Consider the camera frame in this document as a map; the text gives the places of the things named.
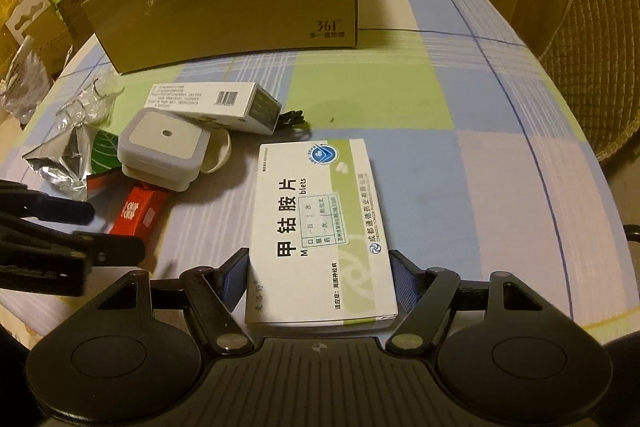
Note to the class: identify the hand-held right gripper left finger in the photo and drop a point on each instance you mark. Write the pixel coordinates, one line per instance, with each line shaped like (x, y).
(234, 281)

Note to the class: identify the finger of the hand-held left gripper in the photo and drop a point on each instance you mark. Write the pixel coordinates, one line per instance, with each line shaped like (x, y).
(107, 249)
(55, 208)

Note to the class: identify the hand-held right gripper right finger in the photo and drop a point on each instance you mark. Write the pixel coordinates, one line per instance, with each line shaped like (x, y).
(405, 282)

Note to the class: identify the silver foil bag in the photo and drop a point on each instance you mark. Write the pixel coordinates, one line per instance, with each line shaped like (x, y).
(60, 162)

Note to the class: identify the white and green medicine box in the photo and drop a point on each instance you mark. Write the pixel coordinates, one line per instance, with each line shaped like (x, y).
(320, 227)

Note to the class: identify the clear plastic hook package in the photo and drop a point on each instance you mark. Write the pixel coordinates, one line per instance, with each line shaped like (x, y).
(92, 99)

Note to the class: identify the long white barcode box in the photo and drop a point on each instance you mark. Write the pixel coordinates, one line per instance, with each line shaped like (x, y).
(210, 99)

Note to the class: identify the plaid cloth desktop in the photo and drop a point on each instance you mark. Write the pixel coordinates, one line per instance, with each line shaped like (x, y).
(450, 157)

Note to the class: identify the red box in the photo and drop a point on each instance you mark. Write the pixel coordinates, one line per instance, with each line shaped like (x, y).
(137, 212)

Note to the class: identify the green packet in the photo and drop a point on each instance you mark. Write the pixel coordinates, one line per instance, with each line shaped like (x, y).
(106, 152)

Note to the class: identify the white square plastic container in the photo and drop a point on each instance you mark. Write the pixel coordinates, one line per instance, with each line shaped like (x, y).
(160, 142)

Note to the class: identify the white band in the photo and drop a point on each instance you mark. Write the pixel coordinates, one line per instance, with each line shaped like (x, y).
(220, 154)

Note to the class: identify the clear plastic bag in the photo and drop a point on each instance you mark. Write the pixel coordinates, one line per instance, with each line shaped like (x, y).
(22, 79)

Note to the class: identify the stack of cardboard boxes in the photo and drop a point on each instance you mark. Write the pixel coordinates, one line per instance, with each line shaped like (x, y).
(50, 17)

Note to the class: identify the quilted chair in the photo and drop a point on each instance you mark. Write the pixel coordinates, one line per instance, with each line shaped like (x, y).
(595, 47)

